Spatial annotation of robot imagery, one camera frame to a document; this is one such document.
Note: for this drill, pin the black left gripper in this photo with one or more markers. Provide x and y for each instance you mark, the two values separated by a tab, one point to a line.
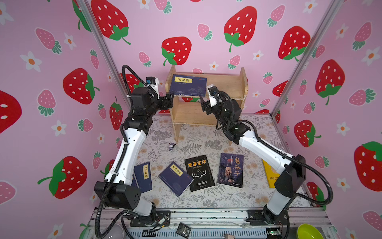
166	101

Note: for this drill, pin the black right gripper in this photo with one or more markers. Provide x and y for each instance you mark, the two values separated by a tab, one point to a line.
206	105

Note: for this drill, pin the navy book yellow label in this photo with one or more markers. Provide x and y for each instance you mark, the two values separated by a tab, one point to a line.
188	85

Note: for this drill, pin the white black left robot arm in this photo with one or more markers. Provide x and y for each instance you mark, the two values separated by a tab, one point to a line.
116	190

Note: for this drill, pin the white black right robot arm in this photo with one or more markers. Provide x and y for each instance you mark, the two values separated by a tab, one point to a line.
243	133

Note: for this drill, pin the navy book behind left arm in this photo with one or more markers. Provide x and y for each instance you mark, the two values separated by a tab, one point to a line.
142	177

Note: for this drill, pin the Kuromi toy figurine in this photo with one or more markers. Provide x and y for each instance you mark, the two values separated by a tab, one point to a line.
171	146

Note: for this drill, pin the black antler cover book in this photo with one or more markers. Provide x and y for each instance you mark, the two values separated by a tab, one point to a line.
199	169

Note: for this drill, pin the dark old man book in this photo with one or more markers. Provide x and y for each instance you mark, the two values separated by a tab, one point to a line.
231	170

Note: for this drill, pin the yellow cartoon cover book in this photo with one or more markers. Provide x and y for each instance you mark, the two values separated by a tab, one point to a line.
271	175

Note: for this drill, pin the small black electronic module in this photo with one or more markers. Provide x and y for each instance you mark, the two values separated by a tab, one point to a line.
183	230

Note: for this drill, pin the grey bowl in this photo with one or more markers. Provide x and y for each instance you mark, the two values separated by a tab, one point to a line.
116	232

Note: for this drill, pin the lime green bowl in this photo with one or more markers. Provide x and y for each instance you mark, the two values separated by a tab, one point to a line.
307	231

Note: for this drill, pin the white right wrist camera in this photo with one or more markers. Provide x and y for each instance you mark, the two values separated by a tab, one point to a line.
212	89

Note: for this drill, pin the left aluminium corner post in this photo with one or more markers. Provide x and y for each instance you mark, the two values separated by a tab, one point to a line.
89	16

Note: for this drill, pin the aluminium corner post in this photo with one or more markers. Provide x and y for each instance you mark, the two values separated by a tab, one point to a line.
319	33
89	16

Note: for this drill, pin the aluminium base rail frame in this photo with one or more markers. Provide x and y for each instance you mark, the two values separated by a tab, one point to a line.
224	223

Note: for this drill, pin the right aluminium corner post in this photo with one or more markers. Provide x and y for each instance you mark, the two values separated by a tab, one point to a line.
319	33

